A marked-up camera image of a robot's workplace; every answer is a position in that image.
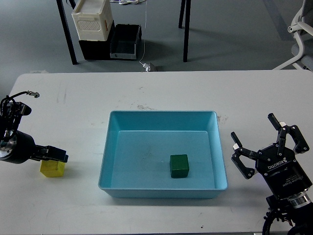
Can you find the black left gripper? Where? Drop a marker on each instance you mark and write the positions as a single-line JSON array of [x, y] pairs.
[[22, 147]]

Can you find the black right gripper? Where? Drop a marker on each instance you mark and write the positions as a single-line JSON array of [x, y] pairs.
[[281, 171]]

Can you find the yellow wooden block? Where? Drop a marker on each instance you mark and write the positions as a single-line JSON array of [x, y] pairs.
[[52, 168]]

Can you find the green wooden block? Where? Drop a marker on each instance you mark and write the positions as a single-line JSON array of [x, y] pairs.
[[179, 166]]

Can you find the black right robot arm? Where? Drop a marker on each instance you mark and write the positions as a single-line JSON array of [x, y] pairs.
[[297, 210]]

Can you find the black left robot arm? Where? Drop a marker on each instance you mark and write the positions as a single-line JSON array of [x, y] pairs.
[[11, 113]]

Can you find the black storage box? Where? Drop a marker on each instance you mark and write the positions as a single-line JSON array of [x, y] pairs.
[[97, 50]]

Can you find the teal plastic tray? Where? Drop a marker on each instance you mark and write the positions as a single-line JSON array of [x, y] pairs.
[[136, 160]]

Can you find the white office chair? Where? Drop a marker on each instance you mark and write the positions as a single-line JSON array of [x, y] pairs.
[[302, 50]]

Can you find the white power adapter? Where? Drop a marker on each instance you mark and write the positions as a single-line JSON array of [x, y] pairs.
[[149, 67]]

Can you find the cream plastic crate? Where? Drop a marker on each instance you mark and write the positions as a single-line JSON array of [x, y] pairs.
[[93, 19]]

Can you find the dark open bin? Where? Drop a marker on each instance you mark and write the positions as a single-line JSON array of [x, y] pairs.
[[124, 42]]

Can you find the black table leg left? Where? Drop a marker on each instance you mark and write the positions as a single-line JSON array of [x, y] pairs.
[[64, 23]]

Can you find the black table leg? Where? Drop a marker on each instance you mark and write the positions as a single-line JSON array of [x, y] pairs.
[[64, 23], [184, 15]]

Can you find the black table leg right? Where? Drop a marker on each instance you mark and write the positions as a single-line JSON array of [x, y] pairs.
[[184, 15]]

